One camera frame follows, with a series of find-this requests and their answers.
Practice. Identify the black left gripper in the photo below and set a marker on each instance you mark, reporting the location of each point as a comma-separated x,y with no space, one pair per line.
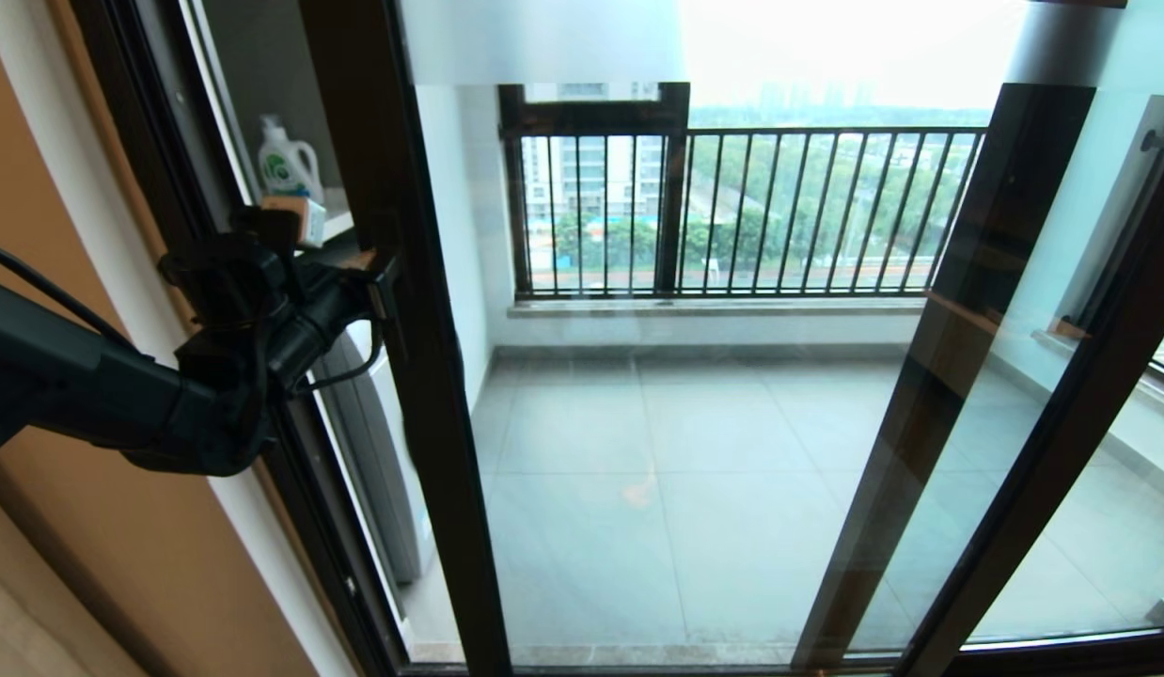
253,301

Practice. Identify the dark framed sliding glass door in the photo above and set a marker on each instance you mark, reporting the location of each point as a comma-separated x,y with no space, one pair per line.
422,376

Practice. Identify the white stone shelf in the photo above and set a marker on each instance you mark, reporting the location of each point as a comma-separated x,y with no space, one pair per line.
338,221

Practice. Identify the white detergent bottle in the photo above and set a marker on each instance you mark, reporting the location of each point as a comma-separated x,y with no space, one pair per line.
286,169

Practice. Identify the white front-load washing machine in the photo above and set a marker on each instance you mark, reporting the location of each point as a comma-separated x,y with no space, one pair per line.
385,489

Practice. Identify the frosted white glass sticker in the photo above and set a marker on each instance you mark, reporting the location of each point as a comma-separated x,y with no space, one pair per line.
544,42

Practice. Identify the grey stone window sill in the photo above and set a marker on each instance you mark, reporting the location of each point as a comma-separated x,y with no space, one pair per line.
714,307

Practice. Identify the black metal balcony railing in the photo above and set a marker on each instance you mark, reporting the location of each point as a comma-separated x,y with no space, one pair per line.
826,132

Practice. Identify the black side balcony railing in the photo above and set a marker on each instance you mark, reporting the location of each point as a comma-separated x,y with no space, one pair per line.
1160,141

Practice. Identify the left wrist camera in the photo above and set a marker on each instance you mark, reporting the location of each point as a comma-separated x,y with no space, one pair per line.
300,221

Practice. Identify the dark window frame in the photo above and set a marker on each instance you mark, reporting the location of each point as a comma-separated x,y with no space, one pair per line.
591,118

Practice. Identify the dark outer door frame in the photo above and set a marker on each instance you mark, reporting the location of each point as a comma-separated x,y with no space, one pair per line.
131,94

